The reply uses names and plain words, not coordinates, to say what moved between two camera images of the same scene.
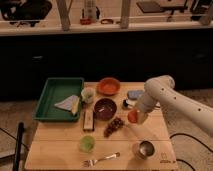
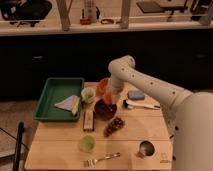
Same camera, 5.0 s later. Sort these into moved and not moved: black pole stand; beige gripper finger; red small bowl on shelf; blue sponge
Moved: beige gripper finger
Not moved: red small bowl on shelf; black pole stand; blue sponge
